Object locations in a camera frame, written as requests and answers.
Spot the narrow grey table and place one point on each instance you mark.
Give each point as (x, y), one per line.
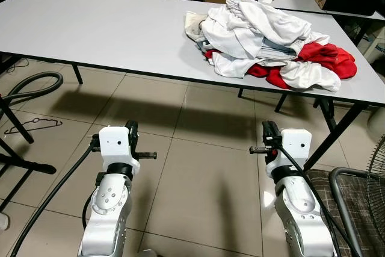
(289, 1)

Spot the black standing fan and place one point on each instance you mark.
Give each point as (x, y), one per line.
(379, 179)

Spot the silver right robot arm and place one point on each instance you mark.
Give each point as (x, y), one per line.
(301, 221)

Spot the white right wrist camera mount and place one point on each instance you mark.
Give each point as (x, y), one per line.
(296, 145)

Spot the plaid cushion chair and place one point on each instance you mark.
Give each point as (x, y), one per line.
(319, 191)

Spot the black cross-leg stand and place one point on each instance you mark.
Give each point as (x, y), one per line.
(18, 121)

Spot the pale blue jeans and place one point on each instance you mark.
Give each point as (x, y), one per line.
(277, 47)

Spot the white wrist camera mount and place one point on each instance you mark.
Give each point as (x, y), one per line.
(114, 145)
(296, 145)

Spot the small white crumpled garment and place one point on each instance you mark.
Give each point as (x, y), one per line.
(310, 76)

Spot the off-white crumpled garment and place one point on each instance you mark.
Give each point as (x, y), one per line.
(252, 22)

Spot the cream cloth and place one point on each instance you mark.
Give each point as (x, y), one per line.
(194, 25)

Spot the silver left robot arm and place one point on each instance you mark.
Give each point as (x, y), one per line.
(108, 209)

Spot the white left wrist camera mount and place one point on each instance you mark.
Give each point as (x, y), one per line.
(114, 145)

